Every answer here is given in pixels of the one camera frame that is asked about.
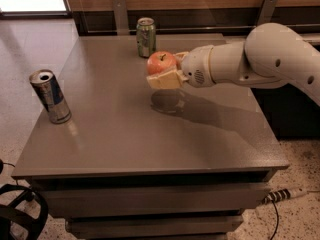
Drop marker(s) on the black chair base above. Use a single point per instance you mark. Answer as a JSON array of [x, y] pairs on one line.
[[9, 213]]

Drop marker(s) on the redbull can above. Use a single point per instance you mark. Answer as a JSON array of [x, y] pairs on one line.
[[48, 90]]

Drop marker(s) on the green soda can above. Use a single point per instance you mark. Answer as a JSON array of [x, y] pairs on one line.
[[146, 37]]

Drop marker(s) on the grey drawer cabinet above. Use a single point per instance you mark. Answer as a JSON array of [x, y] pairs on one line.
[[133, 163]]

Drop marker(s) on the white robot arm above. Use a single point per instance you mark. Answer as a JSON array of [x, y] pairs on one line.
[[271, 56]]

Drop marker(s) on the left metal bracket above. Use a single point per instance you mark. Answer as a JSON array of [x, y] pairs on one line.
[[121, 17]]

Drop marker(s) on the right metal bracket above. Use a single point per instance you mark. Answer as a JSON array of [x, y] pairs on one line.
[[266, 11]]

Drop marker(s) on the metal bracket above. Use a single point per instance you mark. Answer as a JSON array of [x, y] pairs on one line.
[[121, 17], [266, 11]]

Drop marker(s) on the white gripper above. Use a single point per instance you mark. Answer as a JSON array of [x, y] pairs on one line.
[[196, 65]]

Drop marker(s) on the red apple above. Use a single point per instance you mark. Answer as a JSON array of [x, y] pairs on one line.
[[159, 62]]

